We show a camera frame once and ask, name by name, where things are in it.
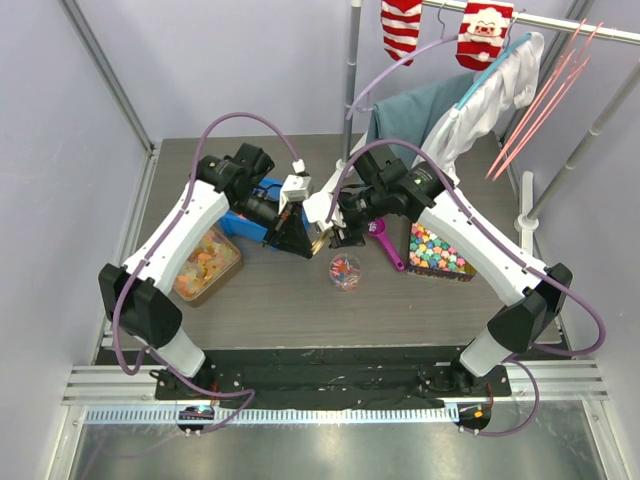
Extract white cable duct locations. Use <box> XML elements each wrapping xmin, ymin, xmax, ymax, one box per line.
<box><xmin>84</xmin><ymin>404</ymin><xmax>459</xmax><ymax>426</ymax></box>

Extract white shirt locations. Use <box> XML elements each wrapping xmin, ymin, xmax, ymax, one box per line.
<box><xmin>421</xmin><ymin>32</ymin><xmax>545</xmax><ymax>182</ymax></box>

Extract red striped sock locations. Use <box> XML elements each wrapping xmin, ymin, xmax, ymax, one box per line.
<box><xmin>380</xmin><ymin>0</ymin><xmax>422</xmax><ymax>61</ymax></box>

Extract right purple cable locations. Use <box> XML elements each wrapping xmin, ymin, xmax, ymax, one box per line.
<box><xmin>324</xmin><ymin>138</ymin><xmax>607</xmax><ymax>436</ymax></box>

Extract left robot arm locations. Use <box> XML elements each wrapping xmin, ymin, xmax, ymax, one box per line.
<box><xmin>98</xmin><ymin>143</ymin><xmax>313</xmax><ymax>399</ymax></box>

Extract pink hangers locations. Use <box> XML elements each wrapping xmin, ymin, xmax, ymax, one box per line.
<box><xmin>485</xmin><ymin>20</ymin><xmax>603</xmax><ymax>181</ymax></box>

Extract cream jar lid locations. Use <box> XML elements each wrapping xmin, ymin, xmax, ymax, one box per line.
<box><xmin>311</xmin><ymin>230</ymin><xmax>331</xmax><ymax>256</ymax></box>

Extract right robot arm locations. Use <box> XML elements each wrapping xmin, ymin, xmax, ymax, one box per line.
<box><xmin>322</xmin><ymin>140</ymin><xmax>572</xmax><ymax>395</ymax></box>

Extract grey clothes rack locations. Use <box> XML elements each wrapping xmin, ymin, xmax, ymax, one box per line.
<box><xmin>327</xmin><ymin>1</ymin><xmax>639</xmax><ymax>247</ymax></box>

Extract brown tin of candies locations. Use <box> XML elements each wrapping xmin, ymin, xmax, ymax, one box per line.
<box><xmin>173</xmin><ymin>227</ymin><xmax>244</xmax><ymax>307</ymax></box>

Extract blue plastic bin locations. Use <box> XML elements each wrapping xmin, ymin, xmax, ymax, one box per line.
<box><xmin>218</xmin><ymin>178</ymin><xmax>282</xmax><ymax>243</ymax></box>

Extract clear plastic jar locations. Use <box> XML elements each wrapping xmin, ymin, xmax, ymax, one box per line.
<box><xmin>328</xmin><ymin>252</ymin><xmax>365</xmax><ymax>296</ymax></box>

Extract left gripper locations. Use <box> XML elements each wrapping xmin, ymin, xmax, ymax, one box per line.
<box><xmin>232</xmin><ymin>191</ymin><xmax>314</xmax><ymax>259</ymax></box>

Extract purple plastic scoop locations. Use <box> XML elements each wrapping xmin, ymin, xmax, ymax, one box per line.
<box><xmin>368</xmin><ymin>218</ymin><xmax>405</xmax><ymax>272</ymax></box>

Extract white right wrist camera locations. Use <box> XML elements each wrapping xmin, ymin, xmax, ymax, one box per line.
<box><xmin>302</xmin><ymin>189</ymin><xmax>346</xmax><ymax>234</ymax></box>

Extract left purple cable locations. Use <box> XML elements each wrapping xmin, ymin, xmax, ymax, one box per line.
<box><xmin>110</xmin><ymin>112</ymin><xmax>306</xmax><ymax>436</ymax></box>

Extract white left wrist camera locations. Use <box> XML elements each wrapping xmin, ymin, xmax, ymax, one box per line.
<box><xmin>278</xmin><ymin>159</ymin><xmax>312</xmax><ymax>215</ymax></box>

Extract blue hanger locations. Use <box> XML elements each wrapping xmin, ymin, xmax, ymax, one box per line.
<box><xmin>454</xmin><ymin>33</ymin><xmax>532</xmax><ymax>111</ymax></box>

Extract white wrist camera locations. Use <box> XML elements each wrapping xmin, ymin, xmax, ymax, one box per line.
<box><xmin>278</xmin><ymin>159</ymin><xmax>312</xmax><ymax>215</ymax></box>
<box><xmin>302</xmin><ymin>189</ymin><xmax>346</xmax><ymax>234</ymax></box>

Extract purple cable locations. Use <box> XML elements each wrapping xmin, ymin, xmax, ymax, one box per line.
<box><xmin>110</xmin><ymin>112</ymin><xmax>306</xmax><ymax>436</ymax></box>
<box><xmin>324</xmin><ymin>138</ymin><xmax>607</xmax><ymax>436</ymax></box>

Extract teal cloth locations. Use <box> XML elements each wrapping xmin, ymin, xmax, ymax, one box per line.
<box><xmin>366</xmin><ymin>73</ymin><xmax>474</xmax><ymax>147</ymax></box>

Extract gold tin of star candies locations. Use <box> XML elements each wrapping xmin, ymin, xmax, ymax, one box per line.
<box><xmin>406</xmin><ymin>223</ymin><xmax>477</xmax><ymax>282</ymax></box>

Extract candies in jar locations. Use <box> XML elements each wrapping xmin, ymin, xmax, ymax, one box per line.
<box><xmin>332</xmin><ymin>255</ymin><xmax>362</xmax><ymax>289</ymax></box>

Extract purple hanger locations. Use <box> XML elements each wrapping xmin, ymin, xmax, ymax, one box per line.
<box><xmin>345</xmin><ymin>1</ymin><xmax>457</xmax><ymax>120</ymax></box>

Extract red santa sock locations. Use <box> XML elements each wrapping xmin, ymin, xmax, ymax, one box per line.
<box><xmin>455</xmin><ymin>1</ymin><xmax>514</xmax><ymax>71</ymax></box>

